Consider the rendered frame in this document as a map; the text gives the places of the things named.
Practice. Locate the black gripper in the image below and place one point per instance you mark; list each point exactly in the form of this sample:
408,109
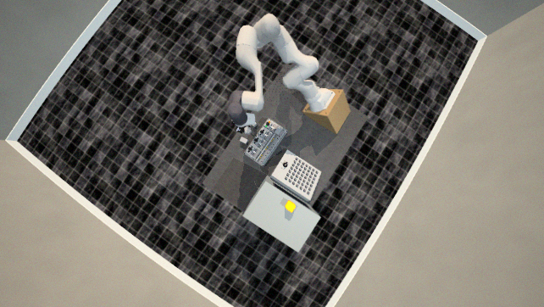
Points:
242,129

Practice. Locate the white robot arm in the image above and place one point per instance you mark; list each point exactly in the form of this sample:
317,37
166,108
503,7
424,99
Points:
246,54

